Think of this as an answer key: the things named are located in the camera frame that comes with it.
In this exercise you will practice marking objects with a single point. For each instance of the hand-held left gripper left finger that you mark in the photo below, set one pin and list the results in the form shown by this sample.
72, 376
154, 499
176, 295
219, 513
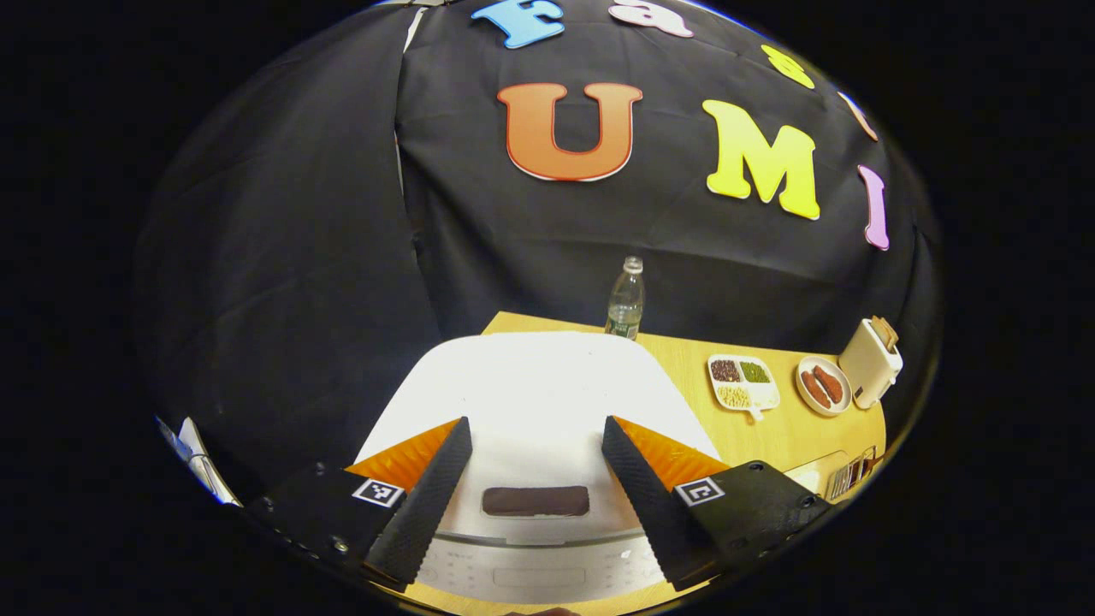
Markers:
423, 513

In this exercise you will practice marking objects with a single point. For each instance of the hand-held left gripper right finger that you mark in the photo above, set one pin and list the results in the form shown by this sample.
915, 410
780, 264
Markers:
646, 505

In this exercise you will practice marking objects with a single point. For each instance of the white rice cooker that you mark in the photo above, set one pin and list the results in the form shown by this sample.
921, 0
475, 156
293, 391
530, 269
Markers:
539, 402

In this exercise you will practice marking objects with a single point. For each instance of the clear box of rice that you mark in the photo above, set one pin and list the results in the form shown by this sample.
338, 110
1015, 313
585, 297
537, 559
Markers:
817, 470

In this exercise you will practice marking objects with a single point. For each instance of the white divided bean tray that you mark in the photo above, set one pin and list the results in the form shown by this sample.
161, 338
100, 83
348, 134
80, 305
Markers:
742, 385

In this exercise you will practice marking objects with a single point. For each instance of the brown meat piece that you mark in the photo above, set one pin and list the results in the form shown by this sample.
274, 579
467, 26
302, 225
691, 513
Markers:
830, 383
813, 392

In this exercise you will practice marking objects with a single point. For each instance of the clear plastic water bottle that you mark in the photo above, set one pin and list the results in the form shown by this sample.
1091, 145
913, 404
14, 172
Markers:
625, 304

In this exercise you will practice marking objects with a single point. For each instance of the white round plate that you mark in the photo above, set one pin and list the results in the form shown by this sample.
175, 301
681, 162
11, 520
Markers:
843, 398

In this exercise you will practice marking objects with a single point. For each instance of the white side desk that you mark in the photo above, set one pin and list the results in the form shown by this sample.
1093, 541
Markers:
201, 462

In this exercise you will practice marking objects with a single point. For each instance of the white toaster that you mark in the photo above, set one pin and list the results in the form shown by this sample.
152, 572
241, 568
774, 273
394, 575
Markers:
868, 368

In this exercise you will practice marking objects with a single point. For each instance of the black backdrop cloth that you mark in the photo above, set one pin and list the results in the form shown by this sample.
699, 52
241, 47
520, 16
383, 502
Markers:
299, 257

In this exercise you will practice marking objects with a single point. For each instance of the toasted bread slice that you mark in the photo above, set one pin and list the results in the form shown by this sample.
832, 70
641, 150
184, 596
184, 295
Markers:
885, 332

